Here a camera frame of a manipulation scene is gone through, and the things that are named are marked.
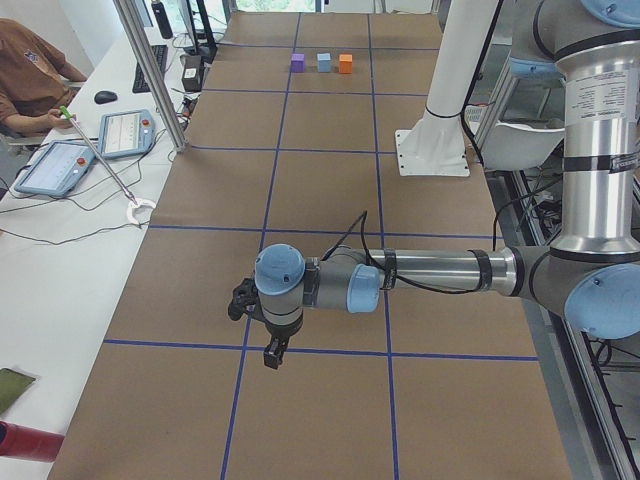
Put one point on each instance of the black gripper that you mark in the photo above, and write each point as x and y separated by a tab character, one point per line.
281	332

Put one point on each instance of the light blue foam block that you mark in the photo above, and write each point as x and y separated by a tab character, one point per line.
324	62

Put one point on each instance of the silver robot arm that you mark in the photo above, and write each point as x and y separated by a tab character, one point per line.
334	159

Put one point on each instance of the purple foam block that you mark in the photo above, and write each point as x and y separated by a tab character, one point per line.
298	63

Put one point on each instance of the orange foam block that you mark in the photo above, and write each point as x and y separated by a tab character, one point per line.
345	63

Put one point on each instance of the reacher grabber stick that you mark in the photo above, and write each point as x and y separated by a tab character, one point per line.
135	203

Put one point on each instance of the green bean bag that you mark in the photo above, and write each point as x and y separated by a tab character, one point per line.
12	385

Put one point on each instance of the far teach pendant tablet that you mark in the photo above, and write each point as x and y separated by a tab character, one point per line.
126	134

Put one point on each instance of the teach pendant tablet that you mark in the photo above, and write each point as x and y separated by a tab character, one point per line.
126	134
57	170

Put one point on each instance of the red cylinder bottle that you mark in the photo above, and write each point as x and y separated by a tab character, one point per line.
26	443

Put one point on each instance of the near teach pendant tablet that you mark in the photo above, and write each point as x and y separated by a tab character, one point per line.
57	170

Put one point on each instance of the black computer mouse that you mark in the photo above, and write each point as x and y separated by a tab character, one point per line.
104	97

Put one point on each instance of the white plastic chair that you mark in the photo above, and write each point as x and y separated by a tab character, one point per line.
514	147

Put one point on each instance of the person in brown shirt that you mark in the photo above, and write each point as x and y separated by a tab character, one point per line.
34	77

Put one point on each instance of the aluminium frame post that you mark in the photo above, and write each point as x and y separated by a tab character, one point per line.
138	40

